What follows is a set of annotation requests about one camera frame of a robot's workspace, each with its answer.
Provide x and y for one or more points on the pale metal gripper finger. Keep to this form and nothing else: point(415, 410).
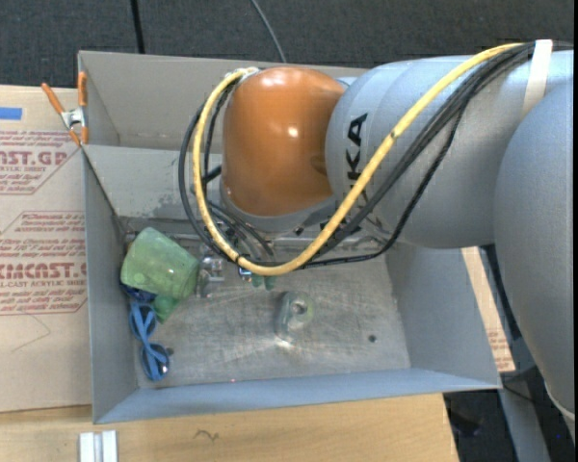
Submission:
point(211, 284)
point(214, 264)

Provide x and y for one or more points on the green translucent cup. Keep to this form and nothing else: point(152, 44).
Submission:
point(156, 265)

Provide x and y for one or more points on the brown cardboard board, red print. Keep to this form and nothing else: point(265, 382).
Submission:
point(38, 238)

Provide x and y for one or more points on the clear glass piece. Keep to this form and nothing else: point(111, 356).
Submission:
point(294, 313)

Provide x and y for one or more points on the blue sunglasses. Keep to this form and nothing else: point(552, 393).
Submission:
point(147, 340)

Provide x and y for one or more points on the grey metal bin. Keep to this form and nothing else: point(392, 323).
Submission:
point(250, 354)

